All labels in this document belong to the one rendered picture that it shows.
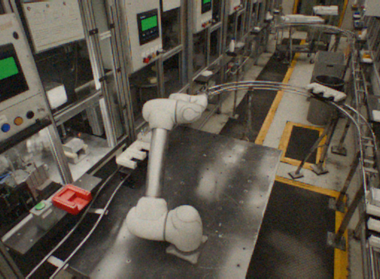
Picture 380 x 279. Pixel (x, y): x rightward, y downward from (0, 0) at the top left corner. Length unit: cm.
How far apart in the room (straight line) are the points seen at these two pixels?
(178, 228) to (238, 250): 39
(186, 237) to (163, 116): 63
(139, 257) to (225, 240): 48
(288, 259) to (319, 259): 24
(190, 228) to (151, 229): 20
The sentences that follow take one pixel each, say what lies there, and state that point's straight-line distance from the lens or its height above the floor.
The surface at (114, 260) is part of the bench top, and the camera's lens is 162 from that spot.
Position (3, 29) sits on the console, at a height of 178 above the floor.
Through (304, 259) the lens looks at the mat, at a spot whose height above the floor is 1.
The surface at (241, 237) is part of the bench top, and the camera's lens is 167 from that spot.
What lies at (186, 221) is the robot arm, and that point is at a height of 94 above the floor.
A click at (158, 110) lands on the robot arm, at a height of 132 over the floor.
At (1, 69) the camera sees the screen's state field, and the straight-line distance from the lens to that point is 130.
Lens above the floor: 202
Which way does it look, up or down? 34 degrees down
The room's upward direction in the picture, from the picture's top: straight up
